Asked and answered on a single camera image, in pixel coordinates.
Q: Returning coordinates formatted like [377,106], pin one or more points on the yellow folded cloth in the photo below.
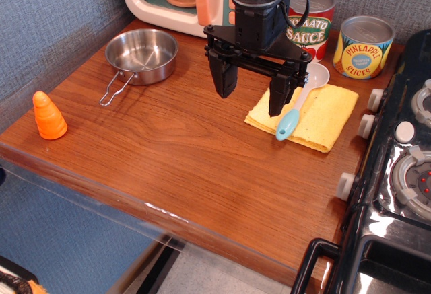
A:
[322,116]

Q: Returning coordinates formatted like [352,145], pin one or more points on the pineapple slices can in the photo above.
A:
[363,47]

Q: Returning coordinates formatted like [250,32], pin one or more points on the black toy stove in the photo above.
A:
[385,246]

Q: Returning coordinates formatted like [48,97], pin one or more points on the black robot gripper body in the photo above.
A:
[257,41]

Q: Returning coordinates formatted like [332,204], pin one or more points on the grey spoon blue handle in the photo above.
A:
[318,76]

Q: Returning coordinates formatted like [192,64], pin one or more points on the small steel pan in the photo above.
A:
[139,57]

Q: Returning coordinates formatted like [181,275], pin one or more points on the orange toy carrot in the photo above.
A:
[49,119]

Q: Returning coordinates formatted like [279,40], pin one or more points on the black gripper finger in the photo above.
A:
[224,74]
[281,88]

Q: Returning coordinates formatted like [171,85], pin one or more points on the tomato sauce can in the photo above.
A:
[313,34]

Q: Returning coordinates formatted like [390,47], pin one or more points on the toy microwave oven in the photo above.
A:
[175,1]

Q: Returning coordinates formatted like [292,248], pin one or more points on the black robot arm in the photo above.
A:
[257,42]

